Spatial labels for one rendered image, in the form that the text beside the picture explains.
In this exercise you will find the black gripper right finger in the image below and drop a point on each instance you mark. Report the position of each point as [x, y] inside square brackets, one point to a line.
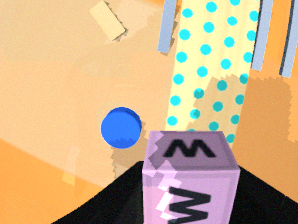
[256, 202]

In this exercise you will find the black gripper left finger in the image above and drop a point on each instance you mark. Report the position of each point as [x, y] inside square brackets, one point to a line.
[121, 202]

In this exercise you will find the pink labelled cube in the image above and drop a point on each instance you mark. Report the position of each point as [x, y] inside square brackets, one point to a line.
[189, 177]

